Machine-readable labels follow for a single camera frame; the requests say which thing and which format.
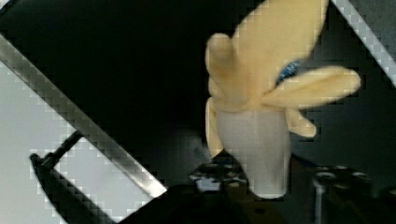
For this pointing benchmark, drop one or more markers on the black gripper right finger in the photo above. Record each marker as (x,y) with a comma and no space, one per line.
(338,194)

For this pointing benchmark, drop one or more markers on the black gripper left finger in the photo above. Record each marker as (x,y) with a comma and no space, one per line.
(219,194)

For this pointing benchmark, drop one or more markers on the yellow plush peeled banana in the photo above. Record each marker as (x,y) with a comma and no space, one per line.
(257,94)

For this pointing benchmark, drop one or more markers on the black oven door handle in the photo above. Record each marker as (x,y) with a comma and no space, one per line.
(70,203)

